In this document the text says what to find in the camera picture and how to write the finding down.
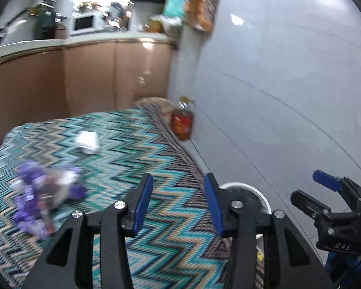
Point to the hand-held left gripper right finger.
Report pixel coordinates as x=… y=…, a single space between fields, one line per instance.
x=213 y=198

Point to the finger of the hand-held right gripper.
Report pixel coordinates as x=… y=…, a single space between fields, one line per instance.
x=326 y=179
x=306 y=201

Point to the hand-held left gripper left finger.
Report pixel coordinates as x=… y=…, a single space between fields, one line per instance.
x=143 y=198

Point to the white round waste bin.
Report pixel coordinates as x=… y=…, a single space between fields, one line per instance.
x=252 y=197

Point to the zigzag patterned mat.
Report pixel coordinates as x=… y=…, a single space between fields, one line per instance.
x=123 y=156

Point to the amber oil bottle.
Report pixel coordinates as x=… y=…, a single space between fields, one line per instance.
x=183 y=123

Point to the beige plastic basin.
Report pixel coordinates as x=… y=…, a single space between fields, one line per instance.
x=156 y=102

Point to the purple plastic wrapper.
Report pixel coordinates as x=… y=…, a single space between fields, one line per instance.
x=45 y=186

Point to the brown curved counter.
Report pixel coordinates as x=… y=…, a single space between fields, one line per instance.
x=102 y=72

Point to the yellow container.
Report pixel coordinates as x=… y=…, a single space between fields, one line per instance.
x=153 y=25

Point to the white microwave oven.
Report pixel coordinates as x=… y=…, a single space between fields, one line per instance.
x=84 y=24

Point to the orange patterned hanging cloth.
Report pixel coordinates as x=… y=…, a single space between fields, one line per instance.
x=203 y=3

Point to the teal bag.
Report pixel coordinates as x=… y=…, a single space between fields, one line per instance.
x=175 y=3

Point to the dark green appliance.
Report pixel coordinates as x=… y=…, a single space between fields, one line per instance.
x=45 y=24

